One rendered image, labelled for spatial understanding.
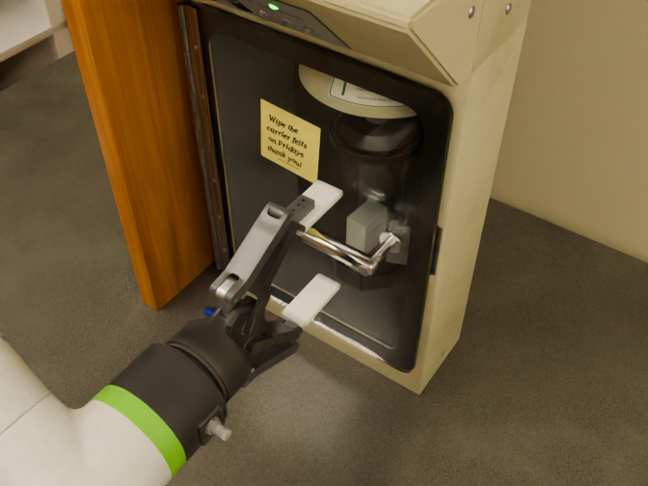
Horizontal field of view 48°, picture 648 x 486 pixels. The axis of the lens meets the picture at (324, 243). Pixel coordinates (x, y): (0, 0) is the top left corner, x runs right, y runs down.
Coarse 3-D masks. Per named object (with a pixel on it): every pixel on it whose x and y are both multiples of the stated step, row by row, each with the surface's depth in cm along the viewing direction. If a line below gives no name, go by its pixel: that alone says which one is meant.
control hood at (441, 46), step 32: (288, 0) 53; (320, 0) 50; (352, 0) 48; (384, 0) 48; (416, 0) 48; (448, 0) 50; (480, 0) 54; (352, 32) 54; (384, 32) 50; (416, 32) 47; (448, 32) 52; (416, 64) 56; (448, 64) 54
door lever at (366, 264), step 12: (312, 228) 76; (312, 240) 75; (324, 240) 75; (336, 240) 75; (384, 240) 76; (396, 240) 75; (324, 252) 75; (336, 252) 74; (348, 252) 74; (360, 252) 74; (384, 252) 74; (396, 252) 76; (348, 264) 74; (360, 264) 73; (372, 264) 73
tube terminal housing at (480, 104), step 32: (512, 0) 60; (288, 32) 69; (480, 32) 57; (512, 32) 64; (384, 64) 64; (480, 64) 60; (512, 64) 68; (448, 96) 62; (480, 96) 64; (480, 128) 68; (448, 160) 67; (480, 160) 72; (448, 192) 69; (480, 192) 77; (448, 224) 72; (480, 224) 83; (448, 256) 77; (448, 288) 83; (448, 320) 89; (352, 352) 96; (448, 352) 97; (416, 384) 92
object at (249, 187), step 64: (256, 64) 72; (320, 64) 67; (256, 128) 78; (384, 128) 67; (448, 128) 63; (256, 192) 85; (384, 192) 72; (320, 256) 85; (320, 320) 94; (384, 320) 85
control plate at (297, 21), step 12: (240, 0) 61; (252, 0) 59; (264, 0) 56; (276, 0) 55; (264, 12) 61; (276, 12) 59; (288, 12) 57; (300, 12) 55; (288, 24) 62; (300, 24) 60; (312, 24) 58; (312, 36) 63; (324, 36) 60; (336, 36) 58; (348, 48) 61
